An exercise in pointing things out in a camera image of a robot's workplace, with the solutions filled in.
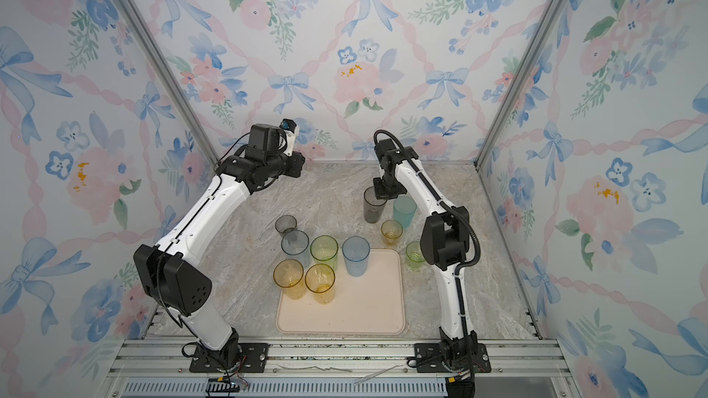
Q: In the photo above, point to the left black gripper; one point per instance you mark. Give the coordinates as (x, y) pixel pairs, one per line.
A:
(299, 160)

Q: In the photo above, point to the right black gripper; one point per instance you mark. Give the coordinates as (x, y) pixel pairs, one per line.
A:
(382, 194)

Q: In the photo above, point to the tall grey plastic cup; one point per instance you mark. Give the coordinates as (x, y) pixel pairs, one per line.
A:
(373, 207)

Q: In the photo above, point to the small yellow plastic cup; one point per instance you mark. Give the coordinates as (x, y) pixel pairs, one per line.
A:
(392, 232)

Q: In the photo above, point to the small grey plastic cup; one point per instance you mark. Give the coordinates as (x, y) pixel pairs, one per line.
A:
(285, 224)

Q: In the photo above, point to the blue ribbed plastic cup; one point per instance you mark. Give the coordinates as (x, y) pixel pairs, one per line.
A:
(356, 251)

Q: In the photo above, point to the small green plastic cup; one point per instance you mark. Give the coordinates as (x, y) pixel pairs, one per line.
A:
(414, 257)

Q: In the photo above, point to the light blue plastic cup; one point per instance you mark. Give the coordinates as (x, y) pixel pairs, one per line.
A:
(296, 245)

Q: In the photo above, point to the tall green plastic cup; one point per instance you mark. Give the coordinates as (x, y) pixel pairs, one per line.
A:
(324, 249)

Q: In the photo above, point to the tall orange plastic cup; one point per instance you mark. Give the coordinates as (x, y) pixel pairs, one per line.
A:
(288, 275)

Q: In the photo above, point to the tall yellow plastic cup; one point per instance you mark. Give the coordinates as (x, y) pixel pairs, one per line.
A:
(320, 280)

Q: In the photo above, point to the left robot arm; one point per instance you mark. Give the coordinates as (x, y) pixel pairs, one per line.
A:
(168, 271)

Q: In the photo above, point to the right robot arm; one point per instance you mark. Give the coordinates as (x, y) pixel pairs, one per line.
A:
(447, 243)

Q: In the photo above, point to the beige plastic tray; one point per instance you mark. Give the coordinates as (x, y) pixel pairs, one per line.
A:
(371, 304)

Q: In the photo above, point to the teal plastic cup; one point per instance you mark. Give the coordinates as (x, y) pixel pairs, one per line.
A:
(404, 210)

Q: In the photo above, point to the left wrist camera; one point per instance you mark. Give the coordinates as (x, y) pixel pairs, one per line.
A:
(266, 141)

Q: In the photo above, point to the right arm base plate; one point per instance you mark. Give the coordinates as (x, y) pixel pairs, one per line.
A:
(441, 358)

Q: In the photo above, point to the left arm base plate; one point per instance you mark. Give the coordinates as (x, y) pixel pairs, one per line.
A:
(234, 358)

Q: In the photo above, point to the aluminium front rail frame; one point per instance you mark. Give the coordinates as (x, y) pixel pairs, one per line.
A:
(299, 367)

